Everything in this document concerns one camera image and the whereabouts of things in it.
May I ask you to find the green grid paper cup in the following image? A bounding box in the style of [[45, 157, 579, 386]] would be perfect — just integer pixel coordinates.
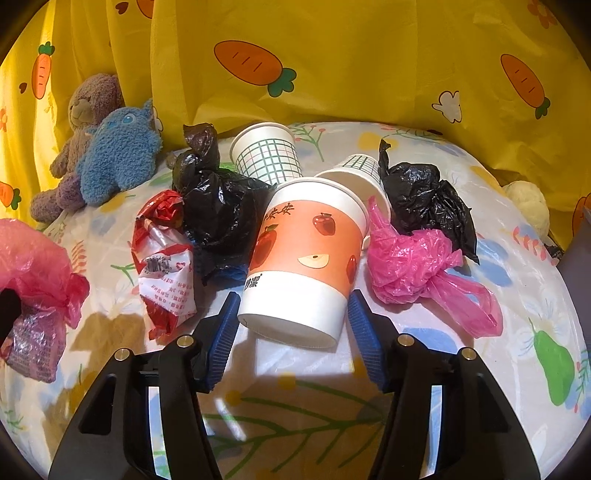
[[230, 122, 304, 184], [315, 154, 392, 217]]

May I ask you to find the floral plastic tablecloth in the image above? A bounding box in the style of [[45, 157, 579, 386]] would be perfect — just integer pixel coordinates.
[[0, 121, 589, 480]]

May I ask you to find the bright pink plastic bag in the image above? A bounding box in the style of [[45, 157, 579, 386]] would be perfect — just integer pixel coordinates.
[[366, 196, 504, 337]]

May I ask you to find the yellow plush toy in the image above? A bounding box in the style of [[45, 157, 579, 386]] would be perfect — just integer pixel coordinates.
[[503, 181, 551, 238]]

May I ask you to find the grey plastic bin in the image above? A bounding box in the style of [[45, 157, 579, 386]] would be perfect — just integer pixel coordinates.
[[555, 203, 591, 298]]

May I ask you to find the brown teddy bear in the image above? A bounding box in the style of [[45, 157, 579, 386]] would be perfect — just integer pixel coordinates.
[[30, 73, 124, 222]]

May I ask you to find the red white snack wrapper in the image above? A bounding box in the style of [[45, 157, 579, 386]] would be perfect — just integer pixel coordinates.
[[131, 191, 197, 341]]

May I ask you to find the yellow carrot print curtain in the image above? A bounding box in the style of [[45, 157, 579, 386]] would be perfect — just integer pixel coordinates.
[[0, 0, 591, 252]]

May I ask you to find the knotted black plastic bag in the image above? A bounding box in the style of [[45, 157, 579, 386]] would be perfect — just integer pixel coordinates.
[[172, 124, 277, 286]]

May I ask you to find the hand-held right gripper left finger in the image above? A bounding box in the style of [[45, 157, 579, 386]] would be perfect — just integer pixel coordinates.
[[48, 292, 242, 480]]

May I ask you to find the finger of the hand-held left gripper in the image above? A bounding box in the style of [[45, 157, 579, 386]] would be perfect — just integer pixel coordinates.
[[0, 288, 22, 343]]

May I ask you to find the blue plush toy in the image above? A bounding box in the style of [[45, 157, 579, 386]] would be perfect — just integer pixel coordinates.
[[81, 98, 164, 208]]

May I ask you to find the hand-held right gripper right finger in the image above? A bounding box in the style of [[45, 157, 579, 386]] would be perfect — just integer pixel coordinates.
[[347, 290, 541, 480]]

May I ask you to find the crumpled black plastic bag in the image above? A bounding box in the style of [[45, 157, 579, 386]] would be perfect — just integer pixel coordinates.
[[378, 138, 481, 265]]

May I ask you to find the pale pink plastic bag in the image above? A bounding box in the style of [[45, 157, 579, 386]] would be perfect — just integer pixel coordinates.
[[0, 218, 90, 384]]

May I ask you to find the apple print paper cup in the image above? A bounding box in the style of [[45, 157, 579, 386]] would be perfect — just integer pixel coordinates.
[[237, 178, 370, 350]]

